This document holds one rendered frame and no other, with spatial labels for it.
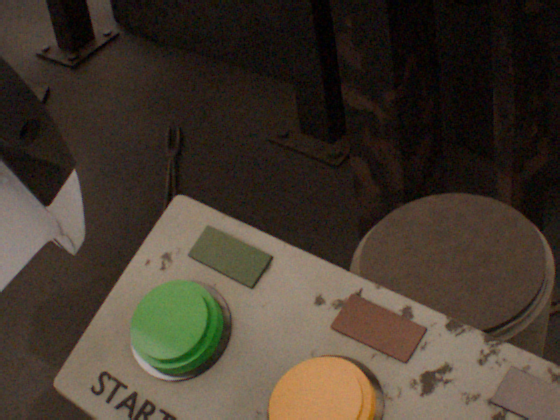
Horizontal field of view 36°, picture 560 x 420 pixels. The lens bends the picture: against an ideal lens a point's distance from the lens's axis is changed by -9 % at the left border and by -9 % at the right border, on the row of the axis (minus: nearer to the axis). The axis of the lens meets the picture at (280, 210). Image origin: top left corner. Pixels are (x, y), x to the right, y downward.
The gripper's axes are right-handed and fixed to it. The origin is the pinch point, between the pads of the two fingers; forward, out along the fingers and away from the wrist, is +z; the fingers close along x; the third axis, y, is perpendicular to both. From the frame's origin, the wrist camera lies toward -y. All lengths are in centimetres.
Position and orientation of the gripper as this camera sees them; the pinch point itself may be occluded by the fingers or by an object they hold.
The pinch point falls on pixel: (64, 207)
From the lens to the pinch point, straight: 30.9
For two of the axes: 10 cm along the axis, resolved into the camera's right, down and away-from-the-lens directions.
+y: -5.2, 8.1, -2.8
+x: 7.8, 3.2, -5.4
